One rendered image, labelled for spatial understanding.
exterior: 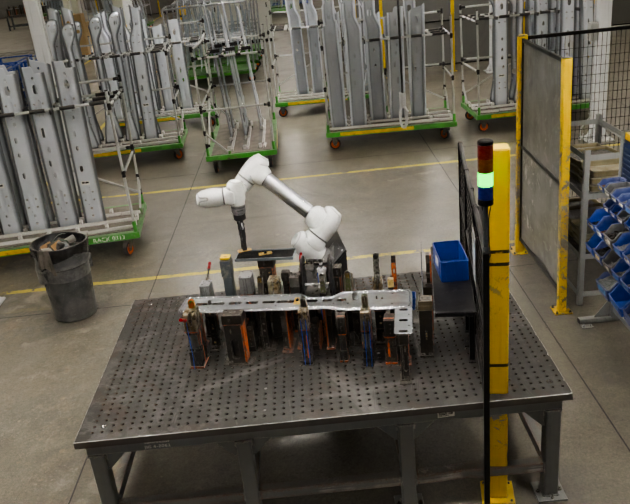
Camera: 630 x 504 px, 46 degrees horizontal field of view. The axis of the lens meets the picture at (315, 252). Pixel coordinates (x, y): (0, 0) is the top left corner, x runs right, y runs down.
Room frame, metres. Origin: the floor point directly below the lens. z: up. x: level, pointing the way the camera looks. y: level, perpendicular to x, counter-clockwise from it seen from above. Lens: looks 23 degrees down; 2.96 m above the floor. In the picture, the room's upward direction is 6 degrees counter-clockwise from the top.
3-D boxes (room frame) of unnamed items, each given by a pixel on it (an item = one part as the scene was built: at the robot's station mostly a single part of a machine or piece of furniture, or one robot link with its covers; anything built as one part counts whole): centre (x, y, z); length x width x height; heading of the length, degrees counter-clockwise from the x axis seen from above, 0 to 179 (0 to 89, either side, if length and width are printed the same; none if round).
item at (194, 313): (3.76, 0.74, 0.88); 0.15 x 0.11 x 0.36; 171
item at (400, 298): (3.85, 0.15, 1.00); 1.38 x 0.22 x 0.02; 81
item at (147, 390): (3.91, 0.04, 0.68); 2.56 x 1.61 x 0.04; 89
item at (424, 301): (3.61, -0.58, 0.88); 0.08 x 0.08 x 0.36; 81
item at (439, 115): (10.97, -1.32, 0.88); 1.91 x 1.00 x 1.76; 86
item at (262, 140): (10.88, 0.88, 0.88); 1.91 x 1.00 x 1.76; 0
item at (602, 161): (5.71, -2.32, 0.65); 1.00 x 0.50 x 1.30; 179
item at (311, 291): (4.04, 0.00, 0.94); 0.18 x 0.13 x 0.49; 81
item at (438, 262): (3.98, -0.80, 1.10); 0.30 x 0.17 x 0.13; 178
